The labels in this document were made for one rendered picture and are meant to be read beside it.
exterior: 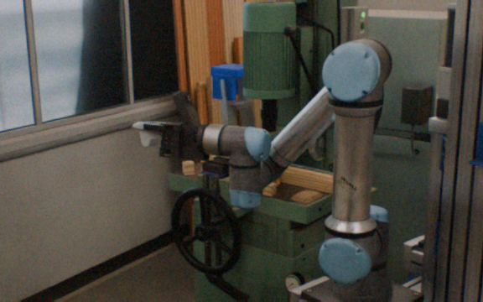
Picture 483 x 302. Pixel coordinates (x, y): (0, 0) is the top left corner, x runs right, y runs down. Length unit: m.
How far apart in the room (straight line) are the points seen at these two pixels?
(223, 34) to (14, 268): 1.76
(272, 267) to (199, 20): 1.93
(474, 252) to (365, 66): 0.55
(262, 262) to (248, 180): 0.74
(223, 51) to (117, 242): 1.27
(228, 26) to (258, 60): 1.87
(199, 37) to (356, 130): 2.49
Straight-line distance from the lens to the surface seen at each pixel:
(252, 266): 2.33
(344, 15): 2.44
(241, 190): 1.60
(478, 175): 1.63
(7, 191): 3.27
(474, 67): 1.60
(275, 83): 2.23
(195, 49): 3.83
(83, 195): 3.57
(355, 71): 1.41
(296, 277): 2.14
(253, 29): 2.22
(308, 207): 2.12
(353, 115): 1.44
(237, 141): 1.57
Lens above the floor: 1.61
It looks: 16 degrees down
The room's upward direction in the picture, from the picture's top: straight up
